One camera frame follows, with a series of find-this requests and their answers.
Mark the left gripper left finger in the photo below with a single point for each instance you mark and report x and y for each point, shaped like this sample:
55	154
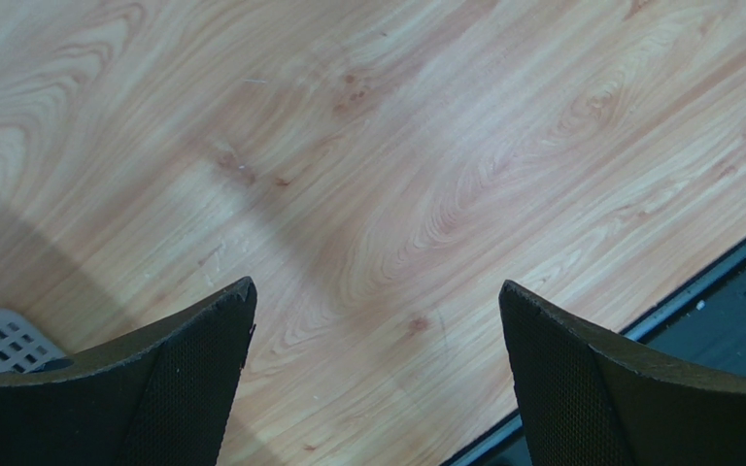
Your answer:
159	395

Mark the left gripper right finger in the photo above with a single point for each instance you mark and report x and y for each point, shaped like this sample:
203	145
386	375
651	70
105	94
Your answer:
590	396

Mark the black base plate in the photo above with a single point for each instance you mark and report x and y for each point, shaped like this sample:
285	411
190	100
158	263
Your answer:
703	322

